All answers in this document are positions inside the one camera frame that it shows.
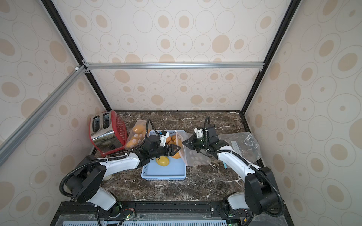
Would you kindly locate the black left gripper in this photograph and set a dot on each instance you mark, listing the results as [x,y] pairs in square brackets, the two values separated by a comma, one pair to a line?
[172,149]

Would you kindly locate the silver aluminium rail left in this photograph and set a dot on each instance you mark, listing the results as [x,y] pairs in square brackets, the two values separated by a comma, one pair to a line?
[18,136]

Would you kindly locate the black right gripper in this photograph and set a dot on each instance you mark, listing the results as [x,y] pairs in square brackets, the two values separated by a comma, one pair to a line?
[193,141]

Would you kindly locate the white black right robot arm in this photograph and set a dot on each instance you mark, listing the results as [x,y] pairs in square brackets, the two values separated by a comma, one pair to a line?
[261,194]

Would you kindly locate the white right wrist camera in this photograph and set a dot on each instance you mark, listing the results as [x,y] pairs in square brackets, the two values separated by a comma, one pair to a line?
[199,132]

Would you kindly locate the silver aluminium rail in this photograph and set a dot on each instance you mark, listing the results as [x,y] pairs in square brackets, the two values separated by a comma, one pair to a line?
[177,65]
[18,136]

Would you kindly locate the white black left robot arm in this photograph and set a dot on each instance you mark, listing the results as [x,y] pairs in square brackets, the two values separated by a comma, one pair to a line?
[84,182]

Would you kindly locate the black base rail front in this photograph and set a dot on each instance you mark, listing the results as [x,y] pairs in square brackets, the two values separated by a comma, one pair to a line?
[167,213]

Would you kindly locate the light blue plastic basket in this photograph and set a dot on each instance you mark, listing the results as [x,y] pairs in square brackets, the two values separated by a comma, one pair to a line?
[175,170]

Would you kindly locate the red and chrome toaster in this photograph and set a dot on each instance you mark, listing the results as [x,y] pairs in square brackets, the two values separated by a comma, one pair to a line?
[107,132]

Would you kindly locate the silver aluminium rail back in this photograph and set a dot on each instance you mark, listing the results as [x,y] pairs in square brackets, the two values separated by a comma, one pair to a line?
[177,65]

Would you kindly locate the clear zipper bag pink strip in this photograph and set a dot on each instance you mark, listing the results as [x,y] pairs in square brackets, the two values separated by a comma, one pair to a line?
[139,131]
[190,157]

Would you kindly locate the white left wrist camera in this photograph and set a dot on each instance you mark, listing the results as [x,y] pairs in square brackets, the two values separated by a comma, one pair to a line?
[163,135]

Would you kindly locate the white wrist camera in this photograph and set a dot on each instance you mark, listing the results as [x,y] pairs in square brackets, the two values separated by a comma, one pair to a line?
[199,132]
[163,135]

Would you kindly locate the clear zipper bag blue strip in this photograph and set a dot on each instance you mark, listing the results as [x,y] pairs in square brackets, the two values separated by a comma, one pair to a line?
[244,144]

